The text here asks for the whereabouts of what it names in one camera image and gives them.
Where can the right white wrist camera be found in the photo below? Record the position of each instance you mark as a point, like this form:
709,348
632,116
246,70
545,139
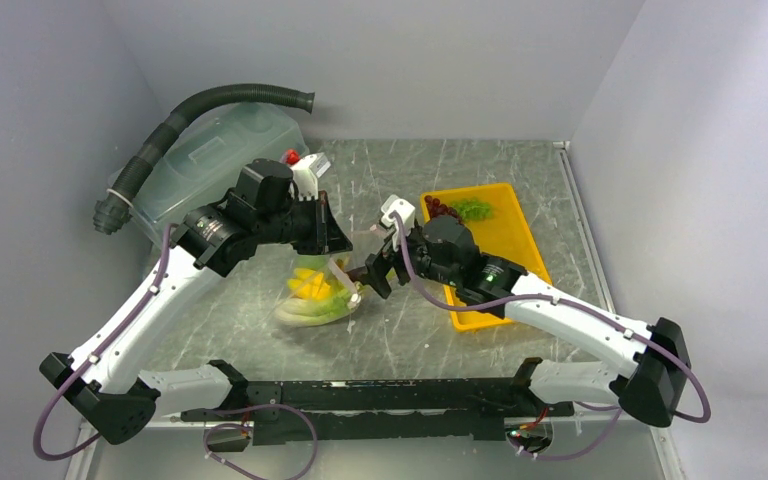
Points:
397,212

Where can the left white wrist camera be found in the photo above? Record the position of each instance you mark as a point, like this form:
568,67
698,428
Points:
307,171

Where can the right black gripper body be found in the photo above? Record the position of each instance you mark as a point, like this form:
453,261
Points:
421,259

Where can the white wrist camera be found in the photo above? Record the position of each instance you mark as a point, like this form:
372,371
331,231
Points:
307,171
397,212

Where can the clear lidded storage box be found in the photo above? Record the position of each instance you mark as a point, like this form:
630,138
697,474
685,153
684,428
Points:
201,166

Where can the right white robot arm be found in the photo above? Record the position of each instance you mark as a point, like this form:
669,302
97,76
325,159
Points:
638,367

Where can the clear pink zip top bag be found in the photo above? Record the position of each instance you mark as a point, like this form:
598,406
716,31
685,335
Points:
365,242

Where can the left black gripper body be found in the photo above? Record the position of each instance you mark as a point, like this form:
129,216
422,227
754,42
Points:
296,224

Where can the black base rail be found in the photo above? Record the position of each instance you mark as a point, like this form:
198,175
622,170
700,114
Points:
483,409

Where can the green grape bunch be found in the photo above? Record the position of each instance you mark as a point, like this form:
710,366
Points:
473,210

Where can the purple grape bunch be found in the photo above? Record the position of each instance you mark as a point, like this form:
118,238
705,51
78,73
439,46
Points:
435,208

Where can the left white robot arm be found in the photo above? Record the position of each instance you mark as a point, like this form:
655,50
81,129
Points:
105,379

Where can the purple eggplant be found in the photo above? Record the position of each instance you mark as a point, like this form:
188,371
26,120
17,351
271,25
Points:
357,274

